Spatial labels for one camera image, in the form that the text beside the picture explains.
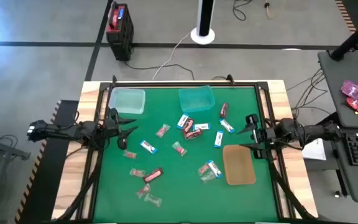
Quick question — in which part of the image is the black cable bundle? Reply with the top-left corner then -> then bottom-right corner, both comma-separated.
286,70 -> 329,118

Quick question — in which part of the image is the red black tool case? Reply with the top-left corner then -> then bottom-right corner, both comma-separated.
106,1 -> 135,62

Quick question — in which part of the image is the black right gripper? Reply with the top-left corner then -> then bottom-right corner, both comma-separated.
236,113 -> 277,159

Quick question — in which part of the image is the black monitor stand pole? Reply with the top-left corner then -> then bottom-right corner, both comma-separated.
330,12 -> 358,62

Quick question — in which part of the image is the green gummy clear wrapper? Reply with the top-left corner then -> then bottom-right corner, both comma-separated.
201,171 -> 216,184
144,193 -> 163,208

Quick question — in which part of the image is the black coiled floor cable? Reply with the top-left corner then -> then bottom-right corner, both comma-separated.
232,0 -> 254,22

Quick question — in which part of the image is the clear packet with green contents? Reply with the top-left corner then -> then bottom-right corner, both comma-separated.
207,159 -> 224,179

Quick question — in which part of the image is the purple candy bag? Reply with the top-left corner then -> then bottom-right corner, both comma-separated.
340,79 -> 358,100

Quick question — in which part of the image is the green table mat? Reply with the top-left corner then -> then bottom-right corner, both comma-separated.
93,86 -> 279,223

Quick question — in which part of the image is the orange plastic bin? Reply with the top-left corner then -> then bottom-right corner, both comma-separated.
222,144 -> 257,186

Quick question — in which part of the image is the white floor cable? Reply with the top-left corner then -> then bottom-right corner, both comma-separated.
152,30 -> 193,80

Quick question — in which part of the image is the teal plastic bin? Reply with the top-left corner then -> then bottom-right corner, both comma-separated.
178,85 -> 216,113

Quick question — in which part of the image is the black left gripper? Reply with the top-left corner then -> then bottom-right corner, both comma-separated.
103,107 -> 139,151

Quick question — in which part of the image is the dark grey keyboard desk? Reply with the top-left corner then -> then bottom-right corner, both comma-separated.
328,127 -> 358,203

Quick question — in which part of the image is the black metal table frame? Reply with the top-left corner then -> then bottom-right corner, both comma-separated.
51,74 -> 316,224

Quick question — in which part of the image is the white black tower fan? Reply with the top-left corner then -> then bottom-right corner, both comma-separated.
190,0 -> 216,45

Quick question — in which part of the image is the yellow floor cable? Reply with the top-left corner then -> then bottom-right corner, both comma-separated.
264,0 -> 287,19

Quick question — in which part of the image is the black hazard stripe floor mat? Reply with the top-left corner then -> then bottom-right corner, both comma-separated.
335,0 -> 358,34
14,99 -> 80,224

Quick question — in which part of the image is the clear plastic bin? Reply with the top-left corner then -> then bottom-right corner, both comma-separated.
108,87 -> 146,115

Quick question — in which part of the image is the white paper sheet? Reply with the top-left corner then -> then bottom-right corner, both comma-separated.
301,138 -> 327,161

